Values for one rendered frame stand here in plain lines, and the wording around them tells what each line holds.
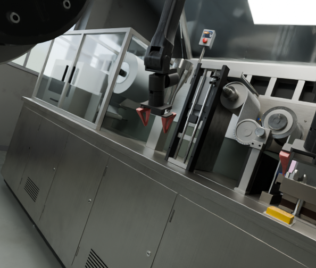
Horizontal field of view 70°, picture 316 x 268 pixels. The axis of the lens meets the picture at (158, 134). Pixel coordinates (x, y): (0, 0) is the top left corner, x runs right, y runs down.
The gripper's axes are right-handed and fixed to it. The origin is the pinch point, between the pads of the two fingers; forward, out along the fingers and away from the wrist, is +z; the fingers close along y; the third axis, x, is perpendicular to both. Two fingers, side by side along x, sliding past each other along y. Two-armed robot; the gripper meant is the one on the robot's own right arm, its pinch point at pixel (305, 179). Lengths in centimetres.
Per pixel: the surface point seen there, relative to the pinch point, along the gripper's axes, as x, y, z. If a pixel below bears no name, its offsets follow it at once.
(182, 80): -68, 81, -3
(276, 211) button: -4.2, 3.8, 16.9
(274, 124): -42.2, 16.5, 2.8
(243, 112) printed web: -50, 33, 3
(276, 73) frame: -93, 30, -11
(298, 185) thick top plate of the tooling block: -28.7, 0.5, 19.9
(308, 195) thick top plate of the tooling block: -27.3, -3.7, 21.3
